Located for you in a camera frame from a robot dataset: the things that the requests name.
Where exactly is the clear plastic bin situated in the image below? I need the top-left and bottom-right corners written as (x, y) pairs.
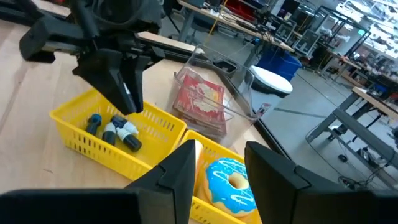
top-left (172, 44), bottom-right (259, 149)

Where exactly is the grey-legged wooden table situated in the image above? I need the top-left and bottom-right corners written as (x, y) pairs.
top-left (305, 86), bottom-right (398, 188)

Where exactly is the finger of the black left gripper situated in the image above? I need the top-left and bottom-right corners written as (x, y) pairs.
top-left (73, 49), bottom-right (137, 116)
top-left (126, 55), bottom-right (147, 113)

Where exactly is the blue bin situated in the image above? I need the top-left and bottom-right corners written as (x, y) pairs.
top-left (256, 46), bottom-right (303, 82)

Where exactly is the blue iced toy donut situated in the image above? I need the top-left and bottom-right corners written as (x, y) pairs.
top-left (203, 157), bottom-right (257, 218)

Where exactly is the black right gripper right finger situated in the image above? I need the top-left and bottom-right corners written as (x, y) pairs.
top-left (244, 141), bottom-right (398, 224)

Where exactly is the white trash can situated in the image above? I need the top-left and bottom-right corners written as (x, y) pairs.
top-left (248, 64), bottom-right (294, 118)

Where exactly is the yellow hanging cable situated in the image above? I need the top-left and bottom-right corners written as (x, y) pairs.
top-left (206, 0), bottom-right (230, 37)

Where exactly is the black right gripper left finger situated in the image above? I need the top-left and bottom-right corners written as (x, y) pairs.
top-left (0, 139), bottom-right (197, 224)

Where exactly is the long wooden desk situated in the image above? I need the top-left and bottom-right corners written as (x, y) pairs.
top-left (176, 0), bottom-right (295, 54)

